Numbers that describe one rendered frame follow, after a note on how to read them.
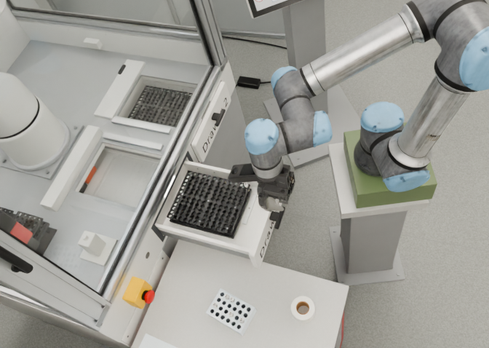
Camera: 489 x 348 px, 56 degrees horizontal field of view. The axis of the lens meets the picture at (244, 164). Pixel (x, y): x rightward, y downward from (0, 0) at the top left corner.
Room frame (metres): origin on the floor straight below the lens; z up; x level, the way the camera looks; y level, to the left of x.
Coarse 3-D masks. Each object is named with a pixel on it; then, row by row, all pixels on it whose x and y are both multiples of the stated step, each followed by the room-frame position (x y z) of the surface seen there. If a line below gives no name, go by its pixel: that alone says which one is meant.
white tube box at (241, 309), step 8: (216, 296) 0.48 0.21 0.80; (224, 296) 0.47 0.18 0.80; (232, 296) 0.46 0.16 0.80; (224, 304) 0.46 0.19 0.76; (232, 304) 0.44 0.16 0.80; (240, 304) 0.43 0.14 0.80; (248, 304) 0.42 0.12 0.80; (208, 312) 0.44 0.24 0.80; (216, 312) 0.43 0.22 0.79; (224, 312) 0.43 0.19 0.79; (240, 312) 0.42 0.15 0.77; (248, 312) 0.40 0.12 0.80; (224, 320) 0.40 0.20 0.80; (232, 320) 0.39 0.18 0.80; (248, 320) 0.38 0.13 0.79; (232, 328) 0.37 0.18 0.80; (240, 328) 0.36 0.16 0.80
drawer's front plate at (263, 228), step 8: (264, 216) 0.62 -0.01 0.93; (264, 224) 0.59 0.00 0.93; (272, 224) 0.62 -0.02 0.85; (256, 232) 0.58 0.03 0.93; (264, 232) 0.58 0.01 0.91; (256, 240) 0.55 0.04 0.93; (264, 240) 0.57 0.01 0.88; (256, 248) 0.53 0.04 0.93; (264, 248) 0.56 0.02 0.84; (256, 256) 0.52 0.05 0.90; (256, 264) 0.51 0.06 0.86
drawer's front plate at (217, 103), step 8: (224, 88) 1.17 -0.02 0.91; (216, 96) 1.13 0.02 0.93; (224, 96) 1.16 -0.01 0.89; (216, 104) 1.10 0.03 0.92; (224, 104) 1.14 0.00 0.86; (208, 112) 1.07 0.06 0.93; (216, 112) 1.09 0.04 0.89; (208, 120) 1.04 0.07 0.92; (200, 128) 1.01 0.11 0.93; (208, 128) 1.03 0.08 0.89; (216, 128) 1.06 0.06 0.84; (200, 136) 0.98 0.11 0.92; (208, 136) 1.02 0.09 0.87; (192, 144) 0.96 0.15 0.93; (200, 144) 0.97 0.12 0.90; (208, 144) 1.00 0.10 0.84; (200, 152) 0.96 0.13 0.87; (200, 160) 0.95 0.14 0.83
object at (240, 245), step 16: (224, 176) 0.84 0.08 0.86; (176, 192) 0.85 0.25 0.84; (256, 192) 0.76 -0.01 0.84; (256, 208) 0.70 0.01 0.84; (160, 224) 0.72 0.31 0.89; (176, 224) 0.74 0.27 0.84; (240, 224) 0.66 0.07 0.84; (256, 224) 0.65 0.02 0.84; (192, 240) 0.65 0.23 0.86; (208, 240) 0.62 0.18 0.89; (224, 240) 0.63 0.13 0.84; (240, 240) 0.61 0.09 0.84; (240, 256) 0.56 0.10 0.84
